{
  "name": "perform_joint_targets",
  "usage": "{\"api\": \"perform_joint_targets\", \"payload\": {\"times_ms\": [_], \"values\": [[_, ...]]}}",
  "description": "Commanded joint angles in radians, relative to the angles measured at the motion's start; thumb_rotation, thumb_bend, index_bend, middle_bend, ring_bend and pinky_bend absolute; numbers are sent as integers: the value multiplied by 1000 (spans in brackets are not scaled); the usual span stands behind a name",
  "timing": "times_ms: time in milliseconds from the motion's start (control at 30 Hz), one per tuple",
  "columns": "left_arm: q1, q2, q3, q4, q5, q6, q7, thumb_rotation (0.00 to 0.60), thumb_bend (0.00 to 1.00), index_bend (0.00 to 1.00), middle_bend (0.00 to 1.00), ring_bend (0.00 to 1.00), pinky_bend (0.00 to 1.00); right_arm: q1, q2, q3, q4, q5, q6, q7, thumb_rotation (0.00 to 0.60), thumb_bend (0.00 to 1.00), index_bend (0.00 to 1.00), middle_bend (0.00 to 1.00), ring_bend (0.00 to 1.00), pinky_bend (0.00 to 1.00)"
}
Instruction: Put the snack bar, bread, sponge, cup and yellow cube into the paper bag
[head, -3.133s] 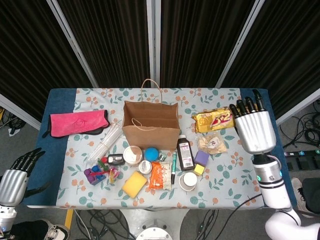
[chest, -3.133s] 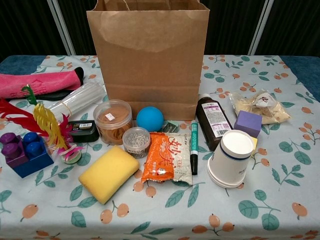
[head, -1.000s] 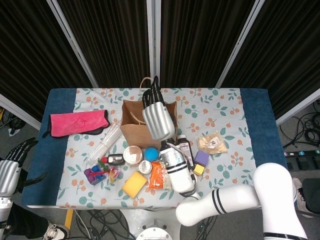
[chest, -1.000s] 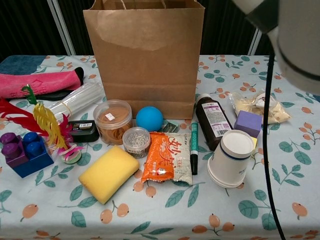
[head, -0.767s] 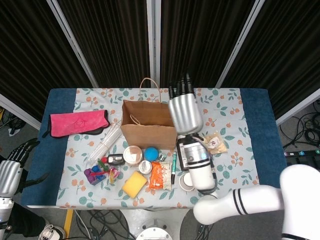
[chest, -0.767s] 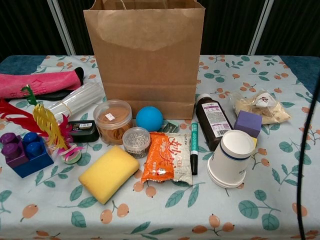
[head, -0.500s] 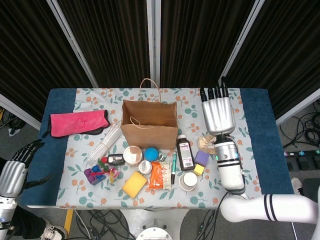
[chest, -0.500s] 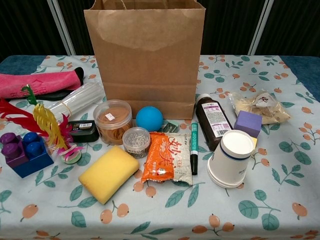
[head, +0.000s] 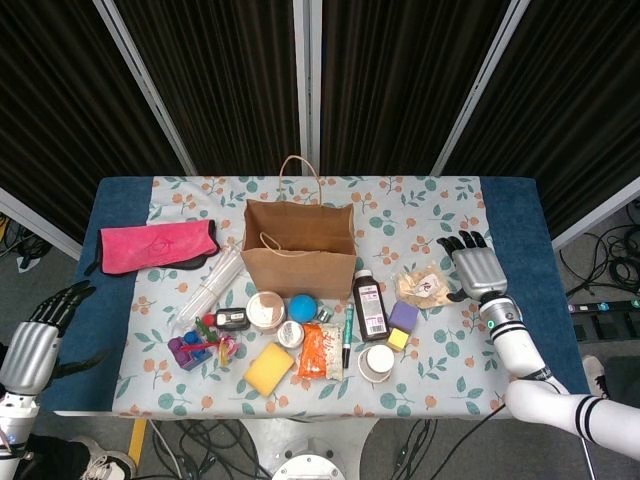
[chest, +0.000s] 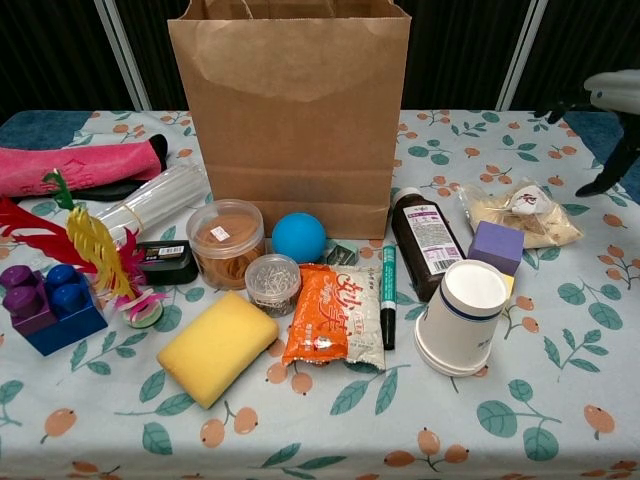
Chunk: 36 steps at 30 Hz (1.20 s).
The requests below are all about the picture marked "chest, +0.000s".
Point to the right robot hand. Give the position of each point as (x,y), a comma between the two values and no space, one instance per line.
(615,87)

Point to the clear bag of crackers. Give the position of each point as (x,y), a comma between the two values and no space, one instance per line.
(545,225)

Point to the purple foam cube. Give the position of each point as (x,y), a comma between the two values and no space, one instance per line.
(495,247)

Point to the yellow foam cube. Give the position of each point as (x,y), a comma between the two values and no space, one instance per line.
(510,285)

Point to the white paper cup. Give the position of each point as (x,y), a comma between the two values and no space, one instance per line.
(460,325)

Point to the brown paper bag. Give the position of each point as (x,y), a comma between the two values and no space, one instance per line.
(290,150)

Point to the black partition screen panel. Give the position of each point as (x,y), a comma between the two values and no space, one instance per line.
(575,40)
(450,50)
(50,50)
(160,60)

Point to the brown medicine bottle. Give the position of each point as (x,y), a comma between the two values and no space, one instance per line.
(425,240)

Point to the green marker pen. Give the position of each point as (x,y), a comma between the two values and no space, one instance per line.
(388,295)

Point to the blue ball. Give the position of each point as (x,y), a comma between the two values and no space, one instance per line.
(298,238)

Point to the orange pickle packet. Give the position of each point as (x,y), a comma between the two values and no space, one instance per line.
(325,320)

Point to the floral print tablecloth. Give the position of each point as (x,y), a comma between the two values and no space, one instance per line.
(450,425)

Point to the small jar of paper clips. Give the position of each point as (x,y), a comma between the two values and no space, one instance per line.
(272,290)

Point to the clear jar of rubber bands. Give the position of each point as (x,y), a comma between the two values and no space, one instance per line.
(225,250)

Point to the bundle of clear straws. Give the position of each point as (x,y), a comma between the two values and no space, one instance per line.
(160,200)

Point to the yellow sponge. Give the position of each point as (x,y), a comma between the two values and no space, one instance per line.
(215,350)

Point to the small black box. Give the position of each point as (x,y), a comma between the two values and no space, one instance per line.
(167,265)

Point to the pink folded towel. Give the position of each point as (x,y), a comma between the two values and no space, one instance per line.
(100,165)

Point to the colourful feather shuttlecock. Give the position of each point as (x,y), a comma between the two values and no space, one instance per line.
(95,245)

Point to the blue toy building block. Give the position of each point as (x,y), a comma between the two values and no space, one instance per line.
(75,320)

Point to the purple toy building block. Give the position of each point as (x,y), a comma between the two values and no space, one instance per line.
(22,300)

